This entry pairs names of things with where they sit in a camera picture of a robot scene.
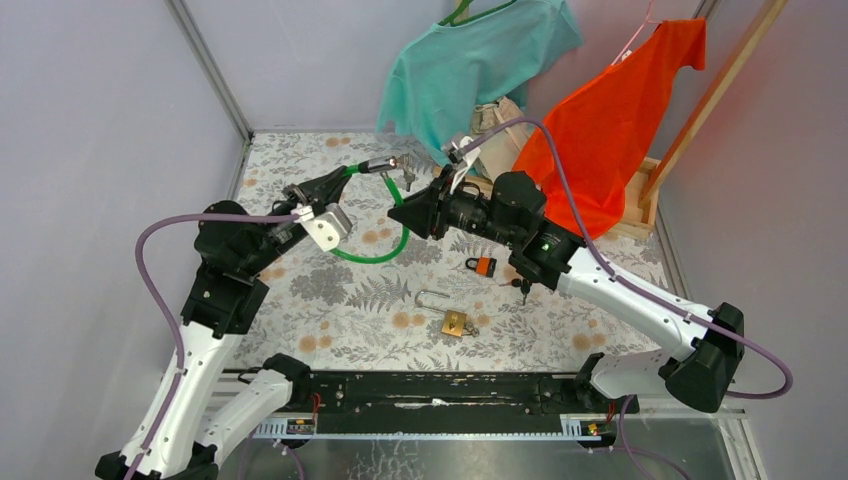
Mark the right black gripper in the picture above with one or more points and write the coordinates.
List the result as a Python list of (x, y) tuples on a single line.
[(419, 211)]

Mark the orange black padlock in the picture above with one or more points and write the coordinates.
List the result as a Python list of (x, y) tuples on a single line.
[(483, 266)]

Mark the orange t-shirt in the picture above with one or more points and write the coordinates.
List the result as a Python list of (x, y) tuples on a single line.
[(604, 130)]

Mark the wooden clothes rack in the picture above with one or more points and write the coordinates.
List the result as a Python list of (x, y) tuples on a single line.
[(642, 192)]

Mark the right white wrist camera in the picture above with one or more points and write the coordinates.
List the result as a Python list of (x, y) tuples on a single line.
[(462, 151)]

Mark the black head keys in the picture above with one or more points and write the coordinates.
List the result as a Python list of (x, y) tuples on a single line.
[(523, 285)]

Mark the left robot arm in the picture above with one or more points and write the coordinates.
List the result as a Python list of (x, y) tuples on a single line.
[(177, 439)]

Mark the teal t-shirt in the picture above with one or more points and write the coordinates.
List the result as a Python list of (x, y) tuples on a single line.
[(437, 79)]

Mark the small silver keys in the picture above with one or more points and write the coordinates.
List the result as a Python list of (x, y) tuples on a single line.
[(470, 329)]

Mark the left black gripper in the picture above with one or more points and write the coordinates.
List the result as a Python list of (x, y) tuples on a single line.
[(326, 190)]

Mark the aluminium frame profile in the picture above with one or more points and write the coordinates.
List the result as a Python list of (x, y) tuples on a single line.
[(196, 42)]

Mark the brass padlock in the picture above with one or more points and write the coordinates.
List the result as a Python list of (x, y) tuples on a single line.
[(454, 323)]

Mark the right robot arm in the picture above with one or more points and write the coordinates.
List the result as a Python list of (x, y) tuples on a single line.
[(699, 348)]

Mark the floral table cloth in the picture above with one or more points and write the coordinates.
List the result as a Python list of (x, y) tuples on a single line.
[(357, 310)]

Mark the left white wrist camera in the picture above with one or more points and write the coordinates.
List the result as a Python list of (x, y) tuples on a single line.
[(326, 229)]

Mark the beige cloth bag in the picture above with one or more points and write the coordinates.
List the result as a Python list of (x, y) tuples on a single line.
[(499, 154)]

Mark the pink hanger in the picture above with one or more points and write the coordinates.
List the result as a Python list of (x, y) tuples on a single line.
[(648, 21)]

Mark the green hanger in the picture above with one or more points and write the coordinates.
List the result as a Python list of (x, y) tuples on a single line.
[(462, 13)]

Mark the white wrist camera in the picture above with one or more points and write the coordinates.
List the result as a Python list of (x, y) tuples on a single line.
[(326, 229), (462, 151)]

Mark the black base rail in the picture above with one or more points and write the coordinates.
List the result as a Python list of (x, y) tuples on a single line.
[(427, 403)]

